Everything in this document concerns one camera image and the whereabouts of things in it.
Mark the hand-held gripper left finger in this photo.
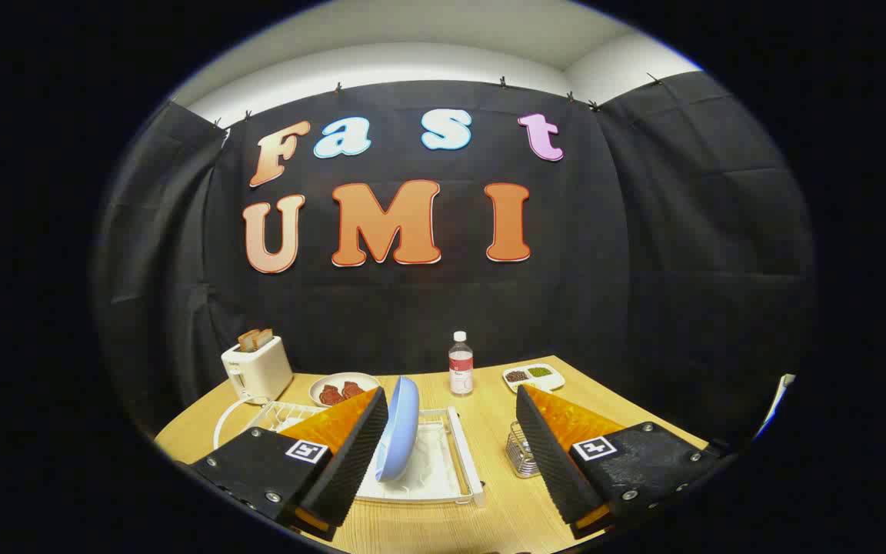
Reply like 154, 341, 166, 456
188, 386, 390, 542

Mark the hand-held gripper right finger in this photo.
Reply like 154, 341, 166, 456
515, 384, 738, 539

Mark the silver wire basket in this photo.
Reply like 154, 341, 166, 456
506, 422, 542, 479

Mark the blue plate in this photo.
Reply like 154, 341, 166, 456
375, 375, 420, 483

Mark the white wire dish rack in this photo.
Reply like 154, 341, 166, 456
213, 396, 487, 507

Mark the white divided dish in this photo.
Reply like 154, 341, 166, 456
502, 363, 566, 393

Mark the white round dish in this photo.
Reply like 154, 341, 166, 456
309, 372, 381, 408

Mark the white toaster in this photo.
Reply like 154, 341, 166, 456
221, 335, 294, 405

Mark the red label plastic bottle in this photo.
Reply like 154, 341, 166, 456
448, 331, 475, 397

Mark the black backdrop cloth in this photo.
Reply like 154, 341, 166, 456
93, 71, 817, 462

